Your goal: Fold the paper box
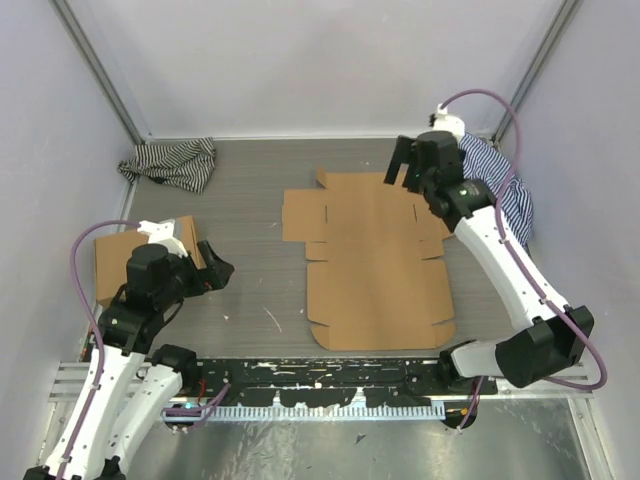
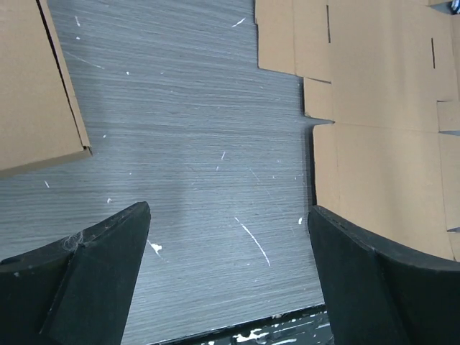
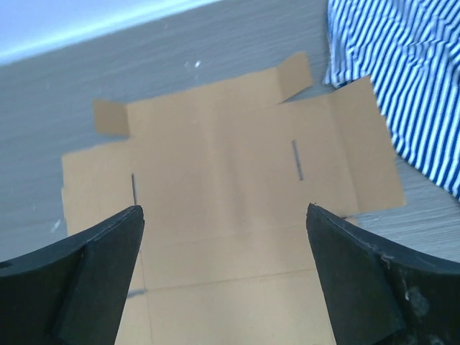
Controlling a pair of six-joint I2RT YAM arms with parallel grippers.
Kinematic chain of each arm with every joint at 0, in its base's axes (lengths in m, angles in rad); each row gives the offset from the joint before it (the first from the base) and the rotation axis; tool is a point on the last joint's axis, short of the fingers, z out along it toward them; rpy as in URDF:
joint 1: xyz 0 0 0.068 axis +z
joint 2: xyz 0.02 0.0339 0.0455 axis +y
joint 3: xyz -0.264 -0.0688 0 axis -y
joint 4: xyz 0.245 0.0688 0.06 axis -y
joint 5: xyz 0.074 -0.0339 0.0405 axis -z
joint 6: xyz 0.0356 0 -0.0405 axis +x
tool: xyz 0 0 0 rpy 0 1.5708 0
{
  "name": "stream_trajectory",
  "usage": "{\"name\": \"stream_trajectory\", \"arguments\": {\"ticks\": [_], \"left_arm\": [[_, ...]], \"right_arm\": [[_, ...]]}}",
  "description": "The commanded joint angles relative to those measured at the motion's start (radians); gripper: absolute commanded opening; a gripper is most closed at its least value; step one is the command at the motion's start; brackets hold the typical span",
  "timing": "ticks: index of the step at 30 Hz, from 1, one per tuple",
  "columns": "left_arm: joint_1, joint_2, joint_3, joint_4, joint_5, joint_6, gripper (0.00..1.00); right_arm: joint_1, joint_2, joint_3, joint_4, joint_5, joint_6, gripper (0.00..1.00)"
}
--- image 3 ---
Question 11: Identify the blue white striped cloth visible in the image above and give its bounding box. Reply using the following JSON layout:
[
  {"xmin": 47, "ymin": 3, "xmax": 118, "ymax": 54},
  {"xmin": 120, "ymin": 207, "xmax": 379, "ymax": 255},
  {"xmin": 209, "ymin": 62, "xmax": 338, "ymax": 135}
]
[{"xmin": 324, "ymin": 0, "xmax": 459, "ymax": 197}]

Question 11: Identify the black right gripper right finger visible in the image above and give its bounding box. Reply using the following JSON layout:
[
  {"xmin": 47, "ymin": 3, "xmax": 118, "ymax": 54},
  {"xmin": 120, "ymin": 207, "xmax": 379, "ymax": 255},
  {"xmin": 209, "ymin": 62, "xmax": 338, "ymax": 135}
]
[{"xmin": 306, "ymin": 204, "xmax": 459, "ymax": 345}]

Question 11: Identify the brown cardboard box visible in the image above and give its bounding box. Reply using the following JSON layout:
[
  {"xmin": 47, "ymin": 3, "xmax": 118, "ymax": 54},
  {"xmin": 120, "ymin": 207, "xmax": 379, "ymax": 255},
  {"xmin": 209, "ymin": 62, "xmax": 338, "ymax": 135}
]
[{"xmin": 62, "ymin": 52, "xmax": 405, "ymax": 344}]

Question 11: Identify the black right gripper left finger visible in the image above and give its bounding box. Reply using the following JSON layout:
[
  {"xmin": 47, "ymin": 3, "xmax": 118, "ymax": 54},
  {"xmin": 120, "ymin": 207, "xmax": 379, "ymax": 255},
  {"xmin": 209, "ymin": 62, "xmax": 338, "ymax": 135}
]
[{"xmin": 1, "ymin": 205, "xmax": 144, "ymax": 345}]

